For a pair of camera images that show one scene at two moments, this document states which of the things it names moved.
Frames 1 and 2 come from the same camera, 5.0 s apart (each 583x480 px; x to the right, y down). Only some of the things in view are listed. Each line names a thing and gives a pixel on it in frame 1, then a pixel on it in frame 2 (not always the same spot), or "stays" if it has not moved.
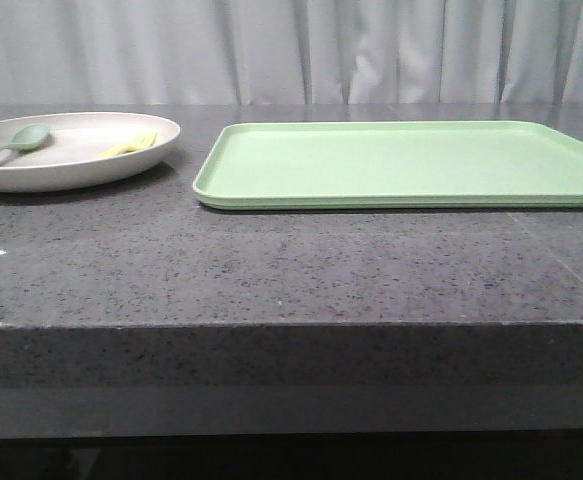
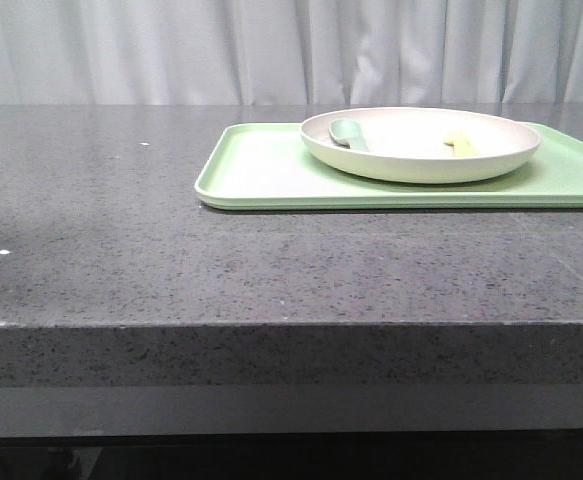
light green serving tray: (352, 165) stays
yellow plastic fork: (130, 147) → (460, 142)
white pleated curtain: (289, 52) stays
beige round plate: (85, 149) → (419, 144)
